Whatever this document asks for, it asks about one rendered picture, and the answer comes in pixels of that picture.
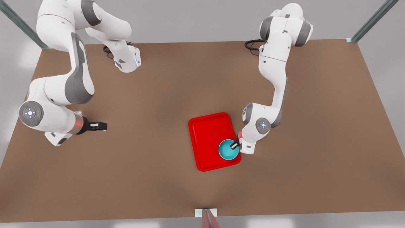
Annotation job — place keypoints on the teal bowl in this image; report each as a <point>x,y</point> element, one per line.
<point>225,152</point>

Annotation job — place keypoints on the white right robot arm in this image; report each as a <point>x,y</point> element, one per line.
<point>57,85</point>

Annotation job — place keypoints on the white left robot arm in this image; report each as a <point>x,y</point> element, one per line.
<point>275,60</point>

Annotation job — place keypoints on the red rectangular tray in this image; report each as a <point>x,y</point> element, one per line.
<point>208,139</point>

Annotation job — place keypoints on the silver frame post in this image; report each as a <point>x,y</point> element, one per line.
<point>373,20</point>
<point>22,24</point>
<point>207,217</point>

